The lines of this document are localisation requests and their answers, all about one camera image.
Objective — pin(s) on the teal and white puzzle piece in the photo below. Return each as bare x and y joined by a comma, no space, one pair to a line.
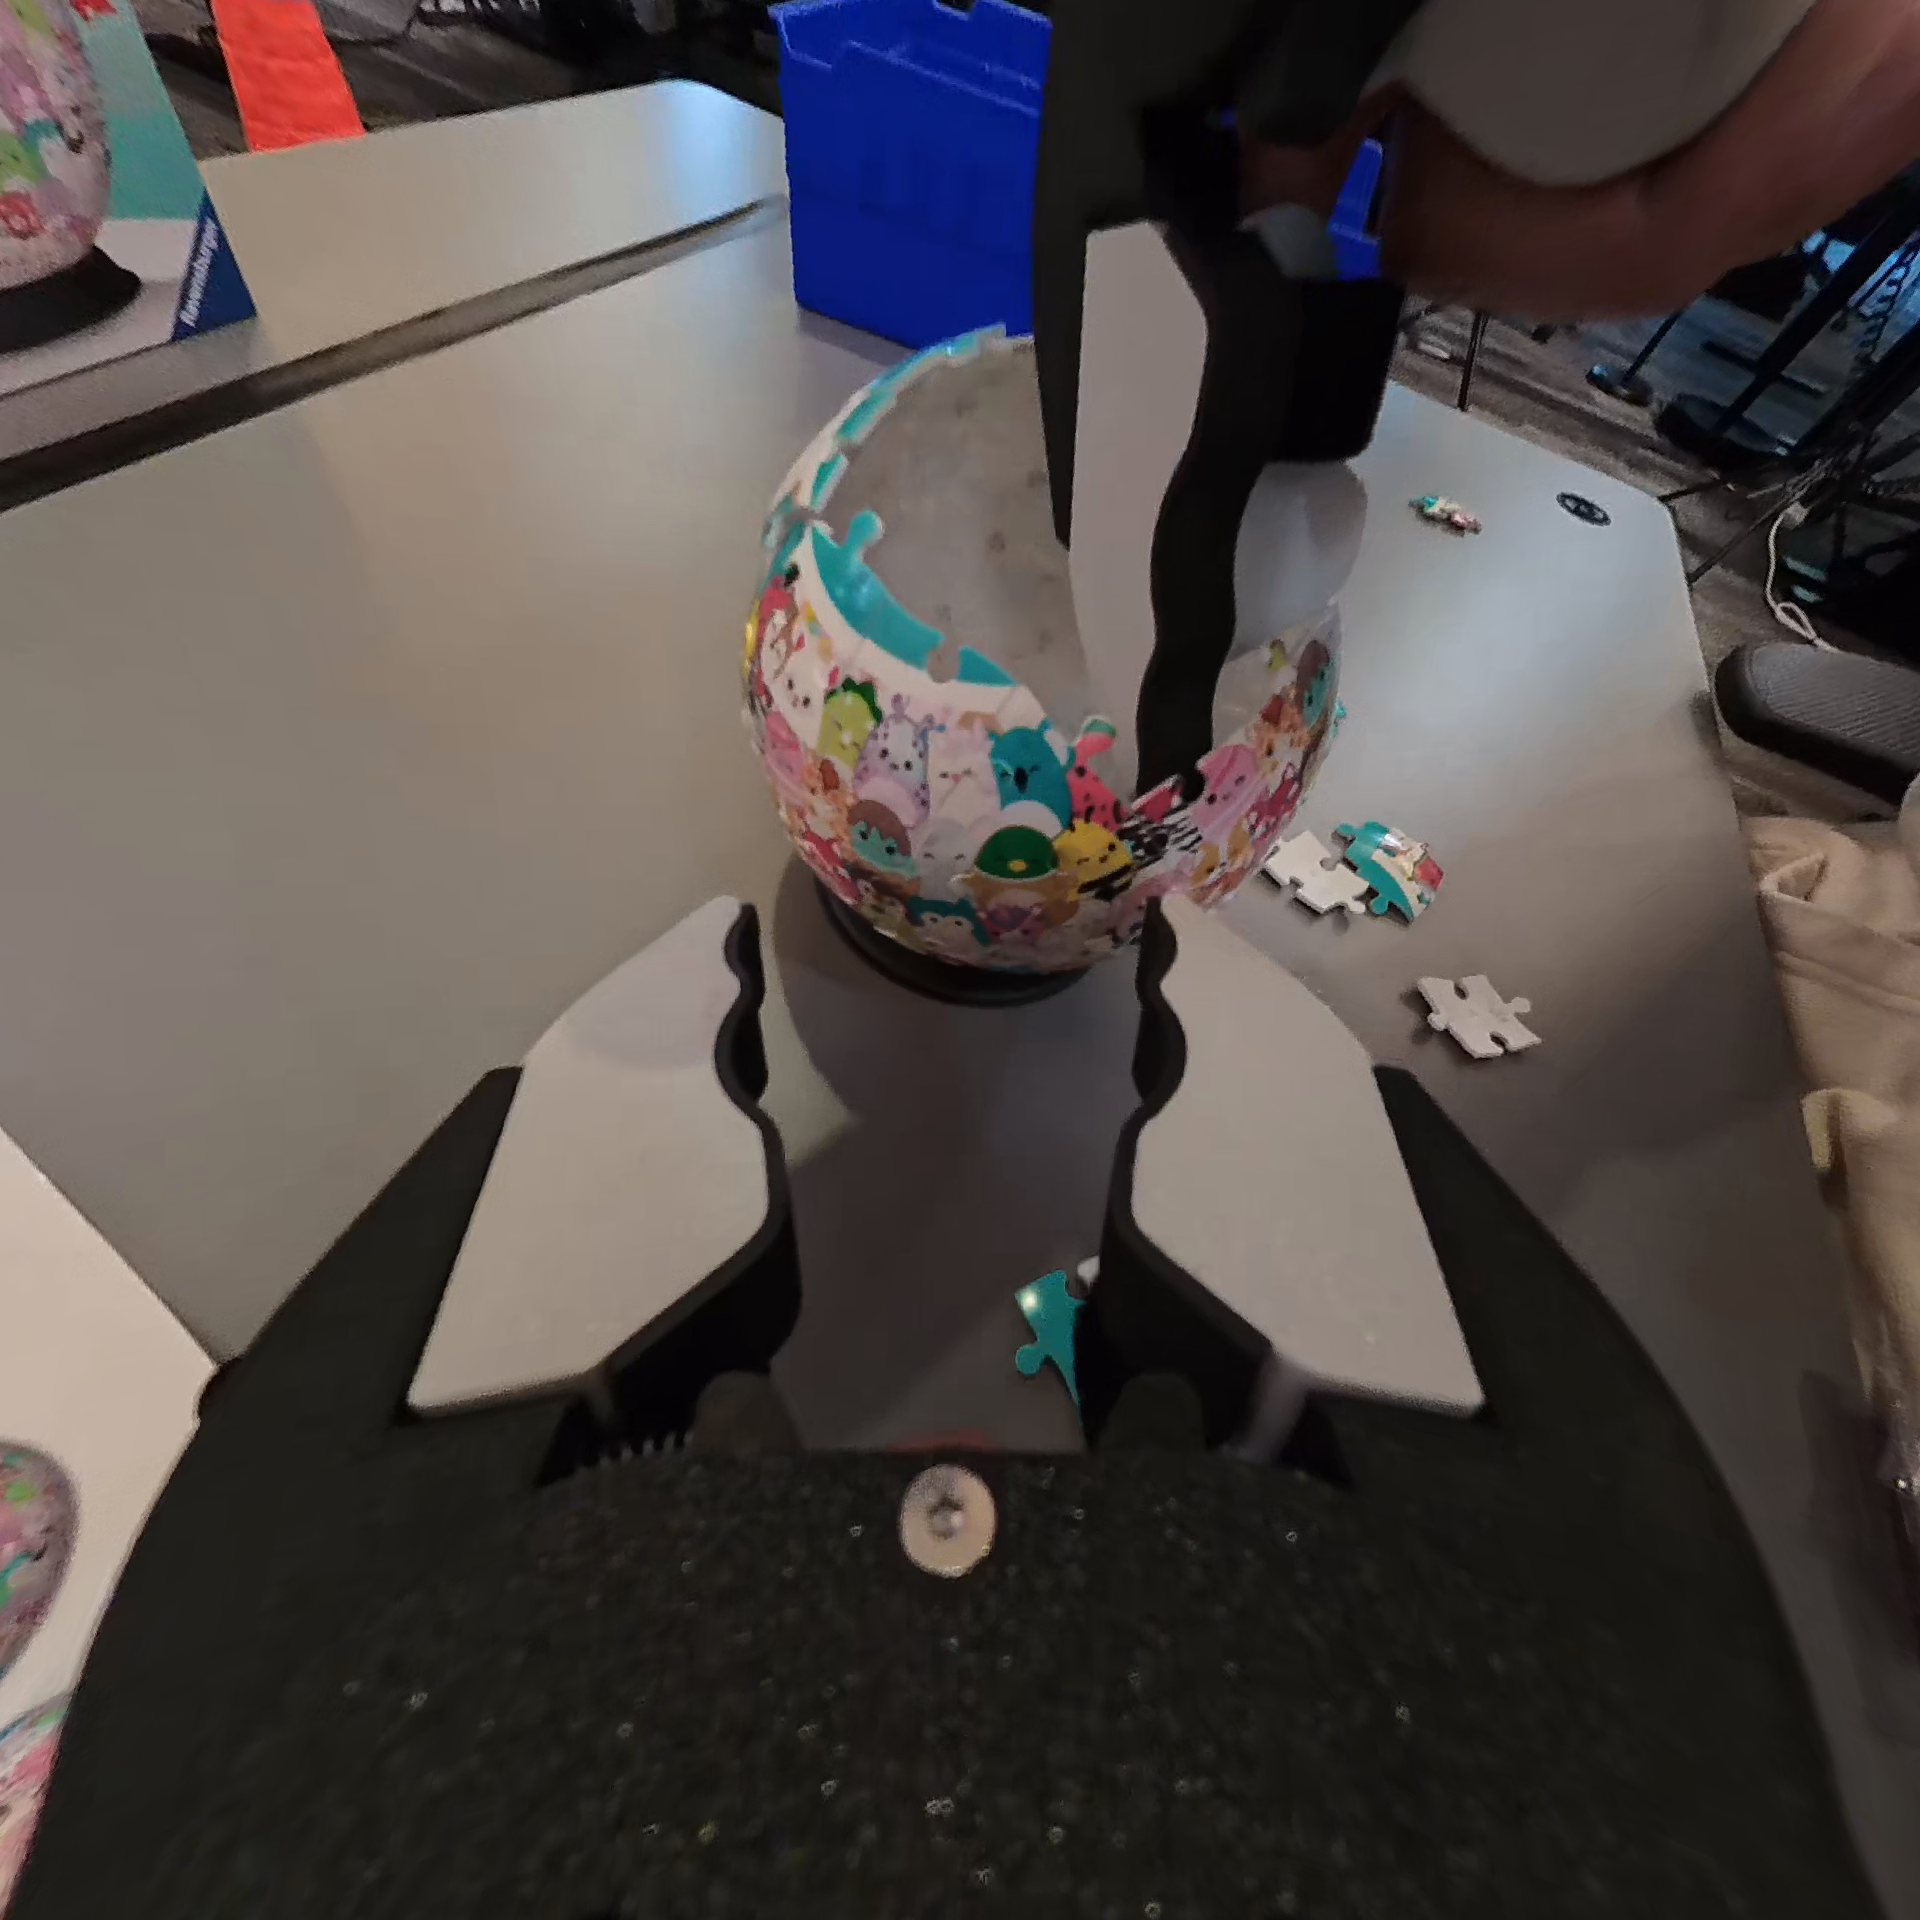
1050,1320

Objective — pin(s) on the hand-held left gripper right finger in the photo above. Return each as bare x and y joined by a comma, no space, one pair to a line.
1290,1213

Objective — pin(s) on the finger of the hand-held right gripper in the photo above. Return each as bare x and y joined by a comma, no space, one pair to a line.
1118,450
1305,524

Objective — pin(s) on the black chair armrest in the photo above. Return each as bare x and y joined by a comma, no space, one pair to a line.
1814,721

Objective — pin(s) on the colourful puzzle piece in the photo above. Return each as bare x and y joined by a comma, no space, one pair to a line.
1395,869
1446,513

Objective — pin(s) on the person's right hand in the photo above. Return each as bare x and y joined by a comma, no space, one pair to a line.
1499,240

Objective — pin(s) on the paper sheet with ball pictures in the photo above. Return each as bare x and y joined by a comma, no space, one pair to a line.
75,1320

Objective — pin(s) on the colourful puzzle ball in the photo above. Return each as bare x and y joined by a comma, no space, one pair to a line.
901,780

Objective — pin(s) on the puzzle box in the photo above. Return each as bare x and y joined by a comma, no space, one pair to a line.
164,225

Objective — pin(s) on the orange traffic cone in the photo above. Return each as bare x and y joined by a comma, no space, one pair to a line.
284,76

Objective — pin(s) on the blue plastic bin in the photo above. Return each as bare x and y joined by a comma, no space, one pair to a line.
901,194

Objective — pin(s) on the person's right forearm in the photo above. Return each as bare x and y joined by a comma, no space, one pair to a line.
1576,76

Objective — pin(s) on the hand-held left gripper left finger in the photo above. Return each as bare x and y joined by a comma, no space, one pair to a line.
598,1201

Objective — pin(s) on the person's beige sweatshirt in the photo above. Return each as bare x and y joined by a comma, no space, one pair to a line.
1860,973

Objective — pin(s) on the black ball stand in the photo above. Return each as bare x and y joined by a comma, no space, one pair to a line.
961,982

